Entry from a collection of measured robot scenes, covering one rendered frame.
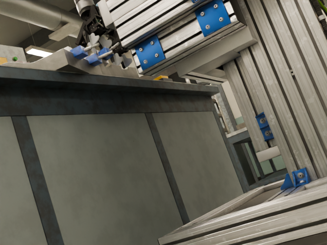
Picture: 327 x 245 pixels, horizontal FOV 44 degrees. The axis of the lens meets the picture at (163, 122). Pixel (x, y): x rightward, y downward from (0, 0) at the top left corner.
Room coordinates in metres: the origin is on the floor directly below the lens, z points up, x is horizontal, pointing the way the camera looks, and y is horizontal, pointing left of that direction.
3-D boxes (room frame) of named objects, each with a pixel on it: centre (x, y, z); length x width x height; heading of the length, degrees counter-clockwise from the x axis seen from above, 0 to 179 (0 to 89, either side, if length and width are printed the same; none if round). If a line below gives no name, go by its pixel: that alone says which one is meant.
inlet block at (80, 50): (1.25, 0.17, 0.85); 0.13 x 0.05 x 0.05; 76
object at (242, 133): (5.84, -1.36, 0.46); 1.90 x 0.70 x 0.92; 156
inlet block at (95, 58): (1.36, 0.15, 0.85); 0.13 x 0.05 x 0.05; 76
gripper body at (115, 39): (1.84, 0.08, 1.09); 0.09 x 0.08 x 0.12; 59
